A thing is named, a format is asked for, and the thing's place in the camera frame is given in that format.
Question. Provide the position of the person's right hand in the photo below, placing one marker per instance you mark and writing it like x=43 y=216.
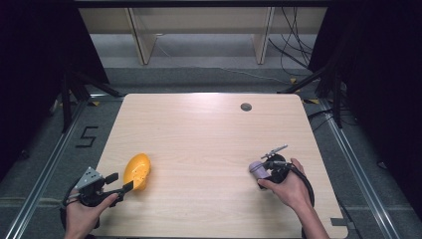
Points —
x=293 y=191

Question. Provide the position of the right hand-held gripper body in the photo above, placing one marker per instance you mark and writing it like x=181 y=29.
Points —
x=277 y=169

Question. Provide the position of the person's left hand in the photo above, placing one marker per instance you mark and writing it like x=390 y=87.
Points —
x=83 y=215

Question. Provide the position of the aluminium floor rail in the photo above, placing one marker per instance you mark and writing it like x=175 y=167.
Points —
x=49 y=159
x=358 y=166

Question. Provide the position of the grey tape strip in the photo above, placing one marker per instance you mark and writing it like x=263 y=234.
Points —
x=341 y=222

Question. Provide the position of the light wooden desk frame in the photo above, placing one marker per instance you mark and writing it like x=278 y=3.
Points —
x=199 y=20

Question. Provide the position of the purple cup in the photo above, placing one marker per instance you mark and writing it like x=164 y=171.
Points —
x=260 y=171

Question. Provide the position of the black metal stand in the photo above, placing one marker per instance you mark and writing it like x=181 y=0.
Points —
x=71 y=96
x=331 y=83

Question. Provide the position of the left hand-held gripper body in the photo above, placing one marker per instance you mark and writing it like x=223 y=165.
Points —
x=89 y=186

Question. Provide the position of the grey table grommet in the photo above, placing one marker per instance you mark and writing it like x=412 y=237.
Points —
x=246 y=107

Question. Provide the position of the black curtain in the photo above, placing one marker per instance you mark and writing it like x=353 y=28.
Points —
x=33 y=73
x=381 y=83

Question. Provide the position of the yellow oval plastic dish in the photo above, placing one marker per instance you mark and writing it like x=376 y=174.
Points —
x=137 y=171

